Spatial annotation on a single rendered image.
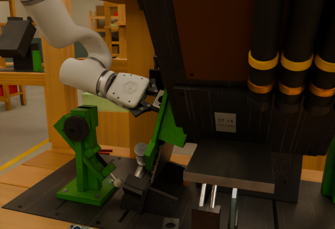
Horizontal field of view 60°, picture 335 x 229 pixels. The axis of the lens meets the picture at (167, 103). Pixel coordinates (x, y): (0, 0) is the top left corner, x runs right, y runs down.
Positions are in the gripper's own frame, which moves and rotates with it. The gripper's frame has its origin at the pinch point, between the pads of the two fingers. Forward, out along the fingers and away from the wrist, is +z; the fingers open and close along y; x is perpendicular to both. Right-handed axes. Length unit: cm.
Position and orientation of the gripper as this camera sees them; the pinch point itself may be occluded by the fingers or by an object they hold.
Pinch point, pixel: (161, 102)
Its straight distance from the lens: 82.5
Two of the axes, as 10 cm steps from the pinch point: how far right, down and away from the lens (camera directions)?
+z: 9.2, 3.2, -2.1
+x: 0.3, 5.0, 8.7
